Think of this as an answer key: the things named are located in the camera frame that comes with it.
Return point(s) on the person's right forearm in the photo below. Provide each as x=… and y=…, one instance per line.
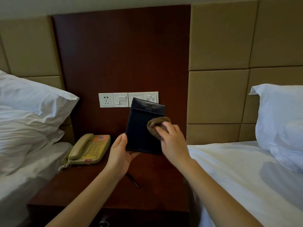
x=213, y=198

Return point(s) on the beige padded headboard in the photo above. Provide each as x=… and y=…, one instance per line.
x=225, y=68

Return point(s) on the white bed cover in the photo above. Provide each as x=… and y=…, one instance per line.
x=248, y=186

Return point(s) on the white socket and switch panel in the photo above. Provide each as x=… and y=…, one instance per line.
x=107, y=100

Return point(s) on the brown cleaning cloth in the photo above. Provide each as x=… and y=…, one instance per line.
x=156, y=124

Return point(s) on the person's left forearm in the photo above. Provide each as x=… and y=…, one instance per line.
x=82, y=203

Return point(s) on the person's left hand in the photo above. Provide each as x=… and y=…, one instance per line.
x=118, y=158

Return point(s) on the black pen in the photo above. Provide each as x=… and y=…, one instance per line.
x=132, y=179

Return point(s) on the white four-button switch panel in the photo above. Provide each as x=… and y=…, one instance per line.
x=151, y=96

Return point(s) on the dark blue scribbled pouch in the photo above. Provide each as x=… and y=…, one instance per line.
x=139, y=132

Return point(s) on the white bed sheet mattress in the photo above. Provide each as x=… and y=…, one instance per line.
x=23, y=182

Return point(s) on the person's right hand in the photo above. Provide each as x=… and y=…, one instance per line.
x=174, y=146

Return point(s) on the crumpled white pillow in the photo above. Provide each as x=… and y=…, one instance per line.
x=23, y=144

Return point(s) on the dark wooden nightstand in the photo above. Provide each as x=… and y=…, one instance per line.
x=82, y=186

